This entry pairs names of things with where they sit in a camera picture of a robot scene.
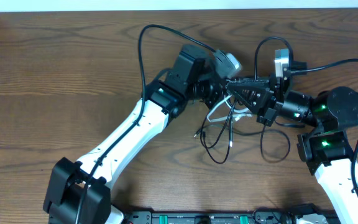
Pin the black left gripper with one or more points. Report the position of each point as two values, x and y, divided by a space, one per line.
212 94

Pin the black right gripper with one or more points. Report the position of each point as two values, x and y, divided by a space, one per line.
271 95

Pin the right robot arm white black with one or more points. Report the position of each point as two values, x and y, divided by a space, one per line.
326 149

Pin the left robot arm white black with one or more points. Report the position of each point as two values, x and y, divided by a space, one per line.
80 192

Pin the black mounting rail base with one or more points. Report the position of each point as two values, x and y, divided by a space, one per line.
306 213

